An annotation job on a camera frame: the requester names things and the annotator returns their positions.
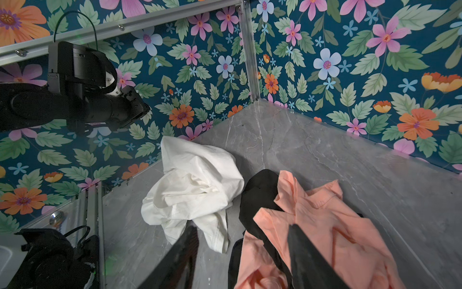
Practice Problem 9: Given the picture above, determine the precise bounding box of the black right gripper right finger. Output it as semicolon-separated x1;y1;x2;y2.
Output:
288;224;348;289

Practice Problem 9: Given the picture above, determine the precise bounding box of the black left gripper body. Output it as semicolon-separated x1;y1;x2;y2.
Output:
67;86;150;136

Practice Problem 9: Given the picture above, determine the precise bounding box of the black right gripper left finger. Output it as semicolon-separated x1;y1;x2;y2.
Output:
139;225;199;289

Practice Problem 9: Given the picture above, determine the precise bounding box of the white cloth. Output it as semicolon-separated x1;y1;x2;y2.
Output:
141;137;244;254

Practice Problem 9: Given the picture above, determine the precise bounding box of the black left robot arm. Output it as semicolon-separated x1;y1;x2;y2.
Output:
1;83;199;289

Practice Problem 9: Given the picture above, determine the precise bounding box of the pink cloth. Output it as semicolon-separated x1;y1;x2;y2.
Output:
253;171;404;289

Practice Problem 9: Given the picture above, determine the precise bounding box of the black cloth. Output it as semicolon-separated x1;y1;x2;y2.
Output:
228;169;293;289

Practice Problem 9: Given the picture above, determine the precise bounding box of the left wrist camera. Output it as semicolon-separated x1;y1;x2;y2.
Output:
48;42;117;95

